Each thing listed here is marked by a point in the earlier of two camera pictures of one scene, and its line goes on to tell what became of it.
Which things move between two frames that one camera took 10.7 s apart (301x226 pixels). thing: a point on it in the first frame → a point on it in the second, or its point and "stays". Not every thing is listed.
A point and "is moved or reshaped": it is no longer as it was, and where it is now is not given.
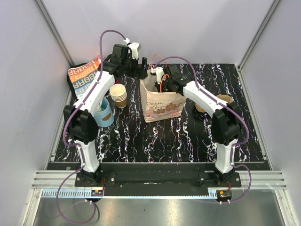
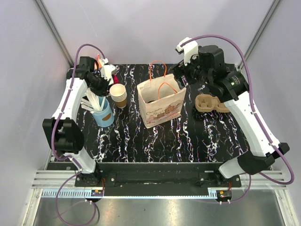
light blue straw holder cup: x=103 y=116 stays
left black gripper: x=140 y=73 → x=102 y=91
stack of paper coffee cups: x=118 y=95 stays
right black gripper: x=159 y=86 → x=178 y=71
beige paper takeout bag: x=159 y=105 is moved or reshaped
